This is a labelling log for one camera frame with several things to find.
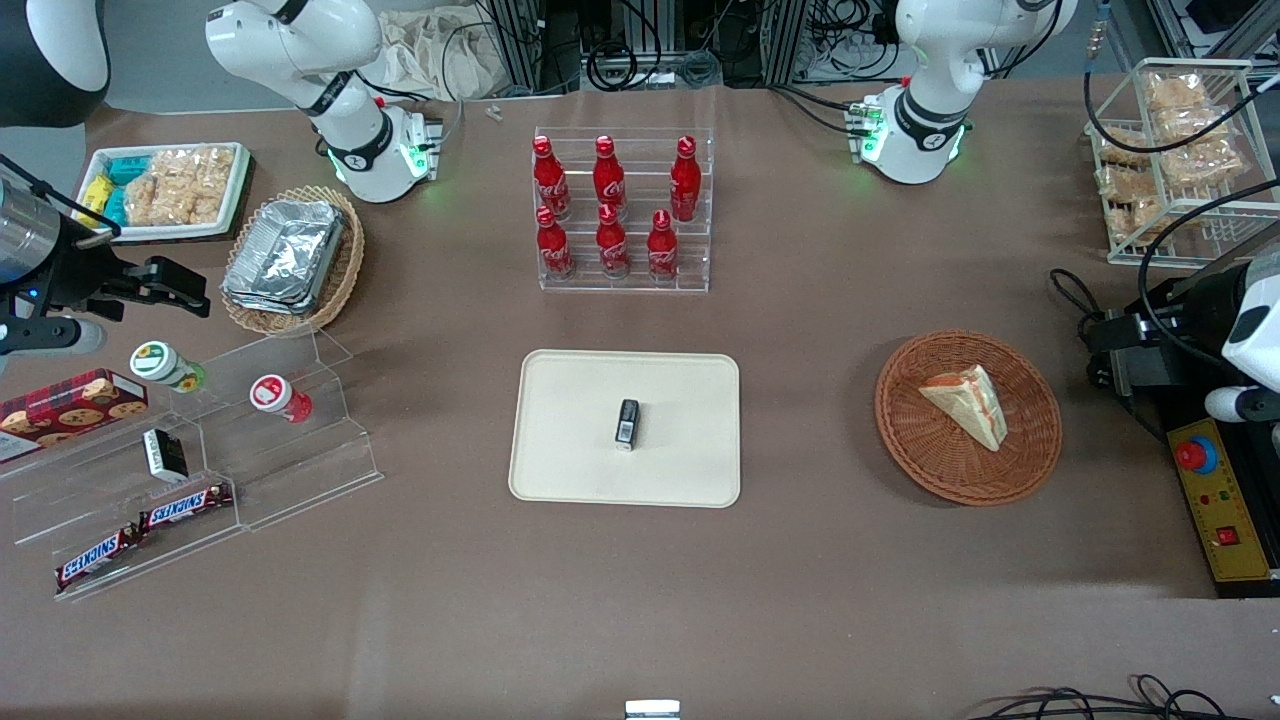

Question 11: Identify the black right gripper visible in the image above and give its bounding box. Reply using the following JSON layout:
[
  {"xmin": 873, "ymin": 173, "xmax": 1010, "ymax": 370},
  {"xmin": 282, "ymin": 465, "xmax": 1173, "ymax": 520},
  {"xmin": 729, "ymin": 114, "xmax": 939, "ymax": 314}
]
[{"xmin": 40, "ymin": 235, "xmax": 212, "ymax": 321}]

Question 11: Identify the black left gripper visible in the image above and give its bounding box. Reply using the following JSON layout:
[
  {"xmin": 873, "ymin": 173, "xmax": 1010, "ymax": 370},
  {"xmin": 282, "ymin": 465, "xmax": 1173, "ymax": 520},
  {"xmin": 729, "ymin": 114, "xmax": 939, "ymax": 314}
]
[{"xmin": 1140, "ymin": 262, "xmax": 1253, "ymax": 336}]

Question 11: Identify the triangular sandwich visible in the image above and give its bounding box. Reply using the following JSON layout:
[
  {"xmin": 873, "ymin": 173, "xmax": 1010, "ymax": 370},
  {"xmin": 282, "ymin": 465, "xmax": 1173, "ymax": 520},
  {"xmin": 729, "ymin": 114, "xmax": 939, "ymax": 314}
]
[{"xmin": 918, "ymin": 364, "xmax": 1009, "ymax": 453}]

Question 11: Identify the white rectangular snack tray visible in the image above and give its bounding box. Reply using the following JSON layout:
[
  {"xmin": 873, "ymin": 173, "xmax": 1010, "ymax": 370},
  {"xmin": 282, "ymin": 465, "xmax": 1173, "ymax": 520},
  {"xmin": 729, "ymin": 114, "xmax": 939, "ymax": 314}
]
[{"xmin": 77, "ymin": 142, "xmax": 253, "ymax": 244}]

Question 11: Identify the oval tan wicker basket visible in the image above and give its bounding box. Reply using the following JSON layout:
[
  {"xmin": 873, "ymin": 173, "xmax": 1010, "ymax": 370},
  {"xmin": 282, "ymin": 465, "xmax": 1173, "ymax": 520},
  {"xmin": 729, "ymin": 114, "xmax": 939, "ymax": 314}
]
[{"xmin": 220, "ymin": 185, "xmax": 366, "ymax": 338}]

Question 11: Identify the round brown wicker basket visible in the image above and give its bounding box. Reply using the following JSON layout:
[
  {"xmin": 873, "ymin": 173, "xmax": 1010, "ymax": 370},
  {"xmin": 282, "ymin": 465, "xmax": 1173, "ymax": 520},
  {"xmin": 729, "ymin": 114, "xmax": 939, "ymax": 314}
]
[{"xmin": 875, "ymin": 330, "xmax": 1064, "ymax": 507}]

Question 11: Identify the beige plastic tray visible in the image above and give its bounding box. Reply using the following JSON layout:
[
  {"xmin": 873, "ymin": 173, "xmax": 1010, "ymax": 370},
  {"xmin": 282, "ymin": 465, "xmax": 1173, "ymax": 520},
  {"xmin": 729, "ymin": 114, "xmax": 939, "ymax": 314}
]
[{"xmin": 508, "ymin": 349, "xmax": 742, "ymax": 509}]

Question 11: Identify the green lid snack cup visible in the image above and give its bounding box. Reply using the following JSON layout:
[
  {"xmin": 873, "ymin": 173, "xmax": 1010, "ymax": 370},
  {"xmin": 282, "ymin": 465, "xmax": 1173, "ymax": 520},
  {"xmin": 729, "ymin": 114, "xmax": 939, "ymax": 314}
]
[{"xmin": 130, "ymin": 340, "xmax": 207, "ymax": 394}]

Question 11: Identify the large rice cracker bag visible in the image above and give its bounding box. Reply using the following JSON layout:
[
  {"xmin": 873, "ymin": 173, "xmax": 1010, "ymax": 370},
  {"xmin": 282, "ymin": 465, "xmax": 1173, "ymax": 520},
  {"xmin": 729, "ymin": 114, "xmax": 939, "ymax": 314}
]
[{"xmin": 125, "ymin": 146, "xmax": 236, "ymax": 227}]

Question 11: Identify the rice cracker snack bag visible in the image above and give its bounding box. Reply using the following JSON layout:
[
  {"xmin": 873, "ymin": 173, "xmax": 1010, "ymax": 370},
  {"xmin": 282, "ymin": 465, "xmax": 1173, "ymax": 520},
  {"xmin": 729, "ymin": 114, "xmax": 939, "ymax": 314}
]
[
  {"xmin": 1145, "ymin": 72, "xmax": 1209, "ymax": 113},
  {"xmin": 1097, "ymin": 128, "xmax": 1153, "ymax": 171},
  {"xmin": 1100, "ymin": 168, "xmax": 1166, "ymax": 241},
  {"xmin": 1158, "ymin": 112, "xmax": 1244, "ymax": 191}
]

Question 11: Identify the stack of foil trays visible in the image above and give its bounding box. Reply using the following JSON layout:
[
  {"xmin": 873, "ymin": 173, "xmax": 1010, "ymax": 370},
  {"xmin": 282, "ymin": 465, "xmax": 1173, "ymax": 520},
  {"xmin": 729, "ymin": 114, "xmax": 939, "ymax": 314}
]
[{"xmin": 222, "ymin": 198, "xmax": 348, "ymax": 317}]

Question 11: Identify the red lid snack cup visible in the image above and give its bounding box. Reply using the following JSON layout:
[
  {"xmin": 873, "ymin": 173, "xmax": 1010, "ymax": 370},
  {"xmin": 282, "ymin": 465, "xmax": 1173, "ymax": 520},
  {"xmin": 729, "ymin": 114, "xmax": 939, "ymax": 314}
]
[{"xmin": 249, "ymin": 374, "xmax": 314, "ymax": 424}]

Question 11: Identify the red cookie box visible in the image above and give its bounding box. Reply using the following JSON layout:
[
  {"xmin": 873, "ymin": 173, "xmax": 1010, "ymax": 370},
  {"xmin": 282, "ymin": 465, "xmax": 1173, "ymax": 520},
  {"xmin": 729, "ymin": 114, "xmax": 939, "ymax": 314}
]
[{"xmin": 0, "ymin": 369, "xmax": 150, "ymax": 464}]

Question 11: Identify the small black white box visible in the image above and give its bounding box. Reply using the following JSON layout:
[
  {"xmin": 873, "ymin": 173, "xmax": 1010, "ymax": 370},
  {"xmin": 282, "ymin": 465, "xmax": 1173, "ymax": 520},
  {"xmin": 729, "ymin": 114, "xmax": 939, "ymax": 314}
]
[{"xmin": 142, "ymin": 428, "xmax": 190, "ymax": 483}]

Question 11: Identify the Snickers chocolate bar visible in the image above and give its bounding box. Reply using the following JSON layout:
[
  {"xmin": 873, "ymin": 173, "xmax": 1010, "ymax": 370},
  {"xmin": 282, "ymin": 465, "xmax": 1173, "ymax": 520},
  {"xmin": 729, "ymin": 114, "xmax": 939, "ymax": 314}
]
[
  {"xmin": 55, "ymin": 524, "xmax": 146, "ymax": 593},
  {"xmin": 138, "ymin": 483, "xmax": 235, "ymax": 532}
]

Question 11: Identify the clear acrylic stepped shelf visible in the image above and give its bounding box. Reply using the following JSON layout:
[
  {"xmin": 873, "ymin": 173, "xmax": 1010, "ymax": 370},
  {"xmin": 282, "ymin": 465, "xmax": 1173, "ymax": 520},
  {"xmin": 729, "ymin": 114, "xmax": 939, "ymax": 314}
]
[{"xmin": 0, "ymin": 330, "xmax": 384, "ymax": 603}]

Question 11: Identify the yellow control box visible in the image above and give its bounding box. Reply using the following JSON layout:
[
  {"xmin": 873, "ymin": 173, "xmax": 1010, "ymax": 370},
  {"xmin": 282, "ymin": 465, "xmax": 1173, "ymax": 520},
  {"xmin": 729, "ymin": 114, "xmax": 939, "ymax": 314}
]
[{"xmin": 1168, "ymin": 418, "xmax": 1280, "ymax": 584}]

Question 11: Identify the beige cloth bag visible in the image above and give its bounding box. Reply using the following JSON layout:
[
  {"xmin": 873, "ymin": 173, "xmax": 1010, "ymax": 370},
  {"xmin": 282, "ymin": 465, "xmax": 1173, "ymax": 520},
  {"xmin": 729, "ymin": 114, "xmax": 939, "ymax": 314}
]
[{"xmin": 375, "ymin": 10, "xmax": 516, "ymax": 101}]

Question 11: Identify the red cola bottle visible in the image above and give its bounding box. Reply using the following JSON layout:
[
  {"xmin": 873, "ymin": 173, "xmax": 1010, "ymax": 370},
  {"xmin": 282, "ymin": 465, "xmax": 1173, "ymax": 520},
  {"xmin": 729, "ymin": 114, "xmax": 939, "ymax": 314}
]
[
  {"xmin": 592, "ymin": 135, "xmax": 628, "ymax": 223},
  {"xmin": 646, "ymin": 209, "xmax": 681, "ymax": 282},
  {"xmin": 535, "ymin": 205, "xmax": 576, "ymax": 281},
  {"xmin": 532, "ymin": 135, "xmax": 573, "ymax": 223},
  {"xmin": 669, "ymin": 135, "xmax": 703, "ymax": 224},
  {"xmin": 595, "ymin": 203, "xmax": 631, "ymax": 280}
]

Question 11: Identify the clear acrylic bottle rack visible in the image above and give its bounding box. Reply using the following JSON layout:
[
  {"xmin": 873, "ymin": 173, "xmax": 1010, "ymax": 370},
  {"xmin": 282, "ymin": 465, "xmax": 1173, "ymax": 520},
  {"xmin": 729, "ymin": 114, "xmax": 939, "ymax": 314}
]
[{"xmin": 533, "ymin": 127, "xmax": 715, "ymax": 294}]

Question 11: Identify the black bracket with grey plate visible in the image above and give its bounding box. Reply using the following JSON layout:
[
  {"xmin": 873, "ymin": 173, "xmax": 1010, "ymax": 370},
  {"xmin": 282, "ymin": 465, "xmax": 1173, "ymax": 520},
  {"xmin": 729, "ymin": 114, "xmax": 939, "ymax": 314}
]
[{"xmin": 1085, "ymin": 310, "xmax": 1176, "ymax": 416}]

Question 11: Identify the black cable to left gripper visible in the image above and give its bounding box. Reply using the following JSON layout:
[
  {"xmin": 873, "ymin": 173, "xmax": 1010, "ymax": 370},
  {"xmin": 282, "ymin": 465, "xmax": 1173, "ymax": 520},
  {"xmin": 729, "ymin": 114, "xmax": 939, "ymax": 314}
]
[{"xmin": 1138, "ymin": 178, "xmax": 1280, "ymax": 346}]

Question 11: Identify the white wire basket rack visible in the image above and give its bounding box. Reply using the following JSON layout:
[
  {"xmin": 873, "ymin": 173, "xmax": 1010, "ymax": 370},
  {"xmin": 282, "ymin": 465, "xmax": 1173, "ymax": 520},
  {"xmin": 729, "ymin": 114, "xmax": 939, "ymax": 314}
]
[{"xmin": 1087, "ymin": 57, "xmax": 1280, "ymax": 267}]

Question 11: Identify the looped black table cable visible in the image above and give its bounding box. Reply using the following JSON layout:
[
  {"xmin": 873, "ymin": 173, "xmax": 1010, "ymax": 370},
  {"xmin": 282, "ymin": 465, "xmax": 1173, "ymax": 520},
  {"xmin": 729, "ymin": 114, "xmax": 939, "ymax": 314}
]
[{"xmin": 1048, "ymin": 267, "xmax": 1106, "ymax": 346}]

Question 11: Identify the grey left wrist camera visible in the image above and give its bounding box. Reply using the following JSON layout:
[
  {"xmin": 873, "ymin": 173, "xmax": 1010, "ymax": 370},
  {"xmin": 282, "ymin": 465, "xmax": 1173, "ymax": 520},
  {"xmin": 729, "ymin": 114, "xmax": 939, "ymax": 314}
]
[{"xmin": 1204, "ymin": 384, "xmax": 1280, "ymax": 423}]

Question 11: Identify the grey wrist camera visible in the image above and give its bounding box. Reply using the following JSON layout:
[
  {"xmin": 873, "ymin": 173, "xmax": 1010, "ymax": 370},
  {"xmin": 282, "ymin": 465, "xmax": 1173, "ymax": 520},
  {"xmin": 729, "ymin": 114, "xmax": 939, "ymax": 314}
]
[
  {"xmin": 0, "ymin": 316, "xmax": 107, "ymax": 377},
  {"xmin": 1204, "ymin": 384, "xmax": 1280, "ymax": 423}
]

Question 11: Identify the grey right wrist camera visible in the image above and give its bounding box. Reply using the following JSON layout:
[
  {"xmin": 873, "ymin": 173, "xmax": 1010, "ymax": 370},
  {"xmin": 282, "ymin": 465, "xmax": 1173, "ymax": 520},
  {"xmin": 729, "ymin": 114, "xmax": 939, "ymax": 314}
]
[{"xmin": 0, "ymin": 316, "xmax": 107, "ymax": 377}]

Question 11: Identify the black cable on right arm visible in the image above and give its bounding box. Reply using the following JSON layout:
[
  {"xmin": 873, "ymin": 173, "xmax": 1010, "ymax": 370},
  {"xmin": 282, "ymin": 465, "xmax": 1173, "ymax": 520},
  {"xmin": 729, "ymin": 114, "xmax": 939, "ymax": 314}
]
[{"xmin": 0, "ymin": 153, "xmax": 123, "ymax": 243}]

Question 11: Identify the black cable over wire rack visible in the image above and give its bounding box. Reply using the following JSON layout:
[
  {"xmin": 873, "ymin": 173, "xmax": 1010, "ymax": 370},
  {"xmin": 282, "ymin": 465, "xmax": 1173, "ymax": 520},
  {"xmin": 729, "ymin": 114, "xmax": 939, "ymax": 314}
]
[{"xmin": 1084, "ymin": 0, "xmax": 1280, "ymax": 156}]

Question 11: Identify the aluminium frame rail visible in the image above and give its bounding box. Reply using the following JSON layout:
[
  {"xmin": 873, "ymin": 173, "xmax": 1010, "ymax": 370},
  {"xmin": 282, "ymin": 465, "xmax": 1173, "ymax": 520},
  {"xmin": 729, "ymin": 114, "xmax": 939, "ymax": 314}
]
[{"xmin": 1150, "ymin": 0, "xmax": 1280, "ymax": 66}]

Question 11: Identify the black floor cable bundle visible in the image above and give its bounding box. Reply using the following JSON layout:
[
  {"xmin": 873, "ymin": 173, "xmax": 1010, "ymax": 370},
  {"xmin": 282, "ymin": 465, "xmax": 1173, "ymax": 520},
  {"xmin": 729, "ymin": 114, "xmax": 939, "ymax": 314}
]
[{"xmin": 968, "ymin": 674, "xmax": 1246, "ymax": 720}]

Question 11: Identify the aluminium frame post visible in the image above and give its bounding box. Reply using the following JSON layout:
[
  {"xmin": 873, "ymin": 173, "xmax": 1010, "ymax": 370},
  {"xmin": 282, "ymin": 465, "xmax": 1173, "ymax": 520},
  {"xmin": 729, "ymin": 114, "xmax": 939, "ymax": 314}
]
[
  {"xmin": 765, "ymin": 0, "xmax": 811, "ymax": 83},
  {"xmin": 490, "ymin": 0, "xmax": 546, "ymax": 96}
]

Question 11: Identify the coiled black cable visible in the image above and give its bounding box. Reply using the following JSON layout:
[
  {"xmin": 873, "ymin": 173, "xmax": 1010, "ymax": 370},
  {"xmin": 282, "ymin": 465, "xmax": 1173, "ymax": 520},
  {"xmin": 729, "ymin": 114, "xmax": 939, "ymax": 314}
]
[{"xmin": 585, "ymin": 40, "xmax": 641, "ymax": 93}]

